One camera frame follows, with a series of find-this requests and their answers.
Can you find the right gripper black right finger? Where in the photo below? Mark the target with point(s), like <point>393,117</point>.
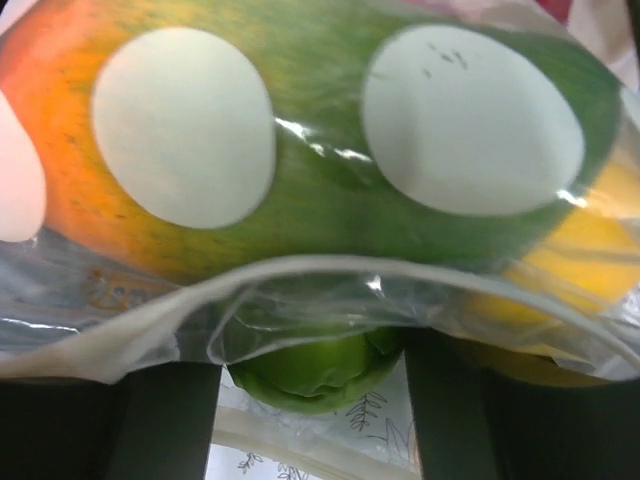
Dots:
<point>486,413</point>

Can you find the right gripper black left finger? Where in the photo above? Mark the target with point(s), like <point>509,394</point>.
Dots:
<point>155,423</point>

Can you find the clear zip top bag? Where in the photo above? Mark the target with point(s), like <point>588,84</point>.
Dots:
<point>68,312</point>

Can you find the fake lemon yellow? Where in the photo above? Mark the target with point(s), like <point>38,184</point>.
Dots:
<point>588,263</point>

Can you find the green fake bell pepper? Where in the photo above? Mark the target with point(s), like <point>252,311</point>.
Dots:
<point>317,378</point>

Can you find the fake mango orange green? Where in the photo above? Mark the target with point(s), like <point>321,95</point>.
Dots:
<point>186,138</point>

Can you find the floral table mat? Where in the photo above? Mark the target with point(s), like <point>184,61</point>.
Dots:
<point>374,438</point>

